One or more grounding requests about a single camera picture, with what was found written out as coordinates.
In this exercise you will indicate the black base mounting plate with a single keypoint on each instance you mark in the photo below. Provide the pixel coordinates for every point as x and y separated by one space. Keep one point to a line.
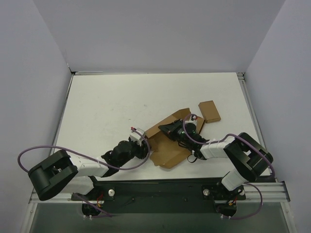
168 196

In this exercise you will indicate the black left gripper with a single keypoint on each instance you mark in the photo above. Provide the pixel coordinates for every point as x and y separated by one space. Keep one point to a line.
142 149

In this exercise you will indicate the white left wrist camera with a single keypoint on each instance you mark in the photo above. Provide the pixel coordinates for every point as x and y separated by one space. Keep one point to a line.
137 135

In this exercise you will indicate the aluminium front rail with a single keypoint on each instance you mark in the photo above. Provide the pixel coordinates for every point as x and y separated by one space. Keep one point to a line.
271 192

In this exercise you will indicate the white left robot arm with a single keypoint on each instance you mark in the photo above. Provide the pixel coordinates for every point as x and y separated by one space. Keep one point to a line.
54 173

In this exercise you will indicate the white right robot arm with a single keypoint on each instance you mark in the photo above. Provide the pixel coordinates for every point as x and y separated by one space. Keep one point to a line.
248 157

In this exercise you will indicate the cardboard box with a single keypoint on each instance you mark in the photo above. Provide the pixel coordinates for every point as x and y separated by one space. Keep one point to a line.
166 151
209 111

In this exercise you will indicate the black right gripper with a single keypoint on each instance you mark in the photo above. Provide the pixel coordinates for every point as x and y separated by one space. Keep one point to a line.
176 131

